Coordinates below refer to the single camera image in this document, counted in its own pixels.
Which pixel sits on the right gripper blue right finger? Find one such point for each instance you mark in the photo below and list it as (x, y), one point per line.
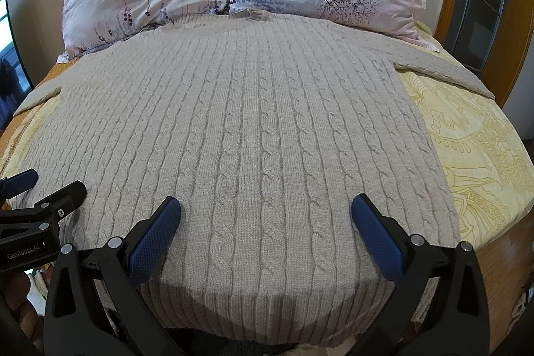
(457, 321)

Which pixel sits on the beige cable knit sweater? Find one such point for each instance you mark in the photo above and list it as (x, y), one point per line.
(299, 300)

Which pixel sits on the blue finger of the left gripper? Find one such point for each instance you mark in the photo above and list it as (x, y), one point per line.
(58, 205)
(17, 184)

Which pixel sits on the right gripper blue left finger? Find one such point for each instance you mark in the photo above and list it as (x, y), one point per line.
(94, 304)

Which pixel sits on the wooden headboard frame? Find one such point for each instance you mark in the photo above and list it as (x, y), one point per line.
(491, 38)

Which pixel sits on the yellow patterned bedspread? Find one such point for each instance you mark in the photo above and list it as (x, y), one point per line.
(471, 155)

